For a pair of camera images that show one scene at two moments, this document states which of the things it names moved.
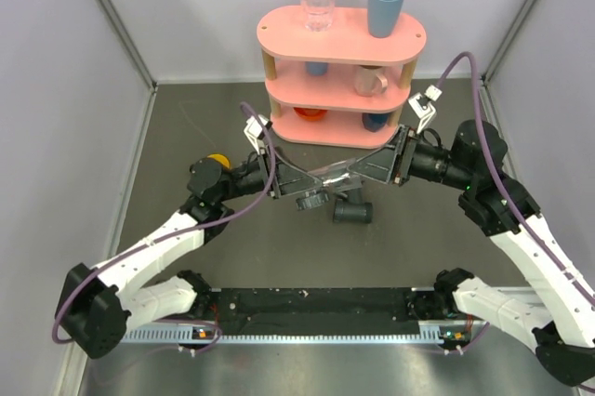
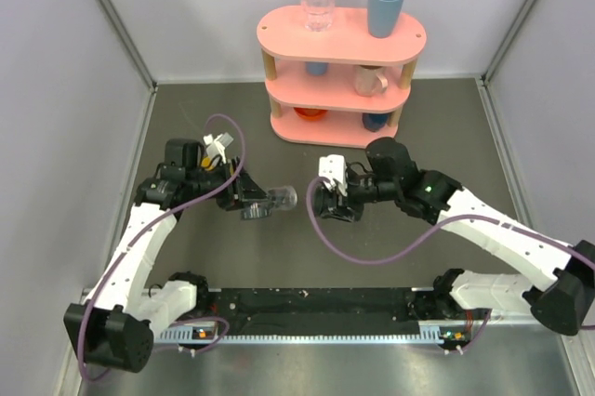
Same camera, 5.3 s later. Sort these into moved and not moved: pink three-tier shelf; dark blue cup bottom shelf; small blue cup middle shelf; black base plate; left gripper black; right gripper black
Moved: right gripper black; left gripper black
Not moved: black base plate; dark blue cup bottom shelf; pink three-tier shelf; small blue cup middle shelf
